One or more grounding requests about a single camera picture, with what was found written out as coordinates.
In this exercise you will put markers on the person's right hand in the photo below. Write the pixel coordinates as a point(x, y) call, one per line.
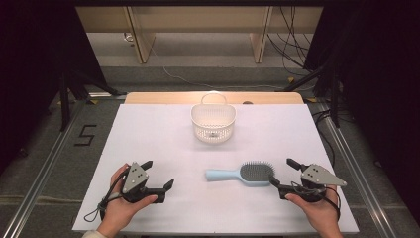
point(322, 214)

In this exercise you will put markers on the person's left hand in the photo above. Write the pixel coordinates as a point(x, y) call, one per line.
point(119, 211)

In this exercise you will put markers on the yellow floor tape piece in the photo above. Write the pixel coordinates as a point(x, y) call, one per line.
point(93, 101)
point(290, 79)
point(310, 99)

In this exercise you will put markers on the white plastic basket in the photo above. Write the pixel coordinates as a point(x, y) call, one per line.
point(202, 132)

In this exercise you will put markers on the metal floor rail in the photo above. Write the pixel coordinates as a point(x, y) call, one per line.
point(41, 178)
point(358, 180)

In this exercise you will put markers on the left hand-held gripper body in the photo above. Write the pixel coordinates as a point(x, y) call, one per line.
point(135, 177)

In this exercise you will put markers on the white table mat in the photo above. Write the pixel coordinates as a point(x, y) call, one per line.
point(158, 139)

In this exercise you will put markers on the black metal stand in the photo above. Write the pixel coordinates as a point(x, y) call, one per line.
point(335, 105)
point(65, 105)

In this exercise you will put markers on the beige wooden desk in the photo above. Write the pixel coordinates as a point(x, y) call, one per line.
point(198, 20)

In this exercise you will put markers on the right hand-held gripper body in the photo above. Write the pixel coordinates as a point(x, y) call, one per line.
point(318, 177)

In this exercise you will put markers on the light blue hairbrush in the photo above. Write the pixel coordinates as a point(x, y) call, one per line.
point(224, 174)

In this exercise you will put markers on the black curtain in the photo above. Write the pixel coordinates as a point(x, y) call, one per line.
point(26, 66)
point(379, 82)

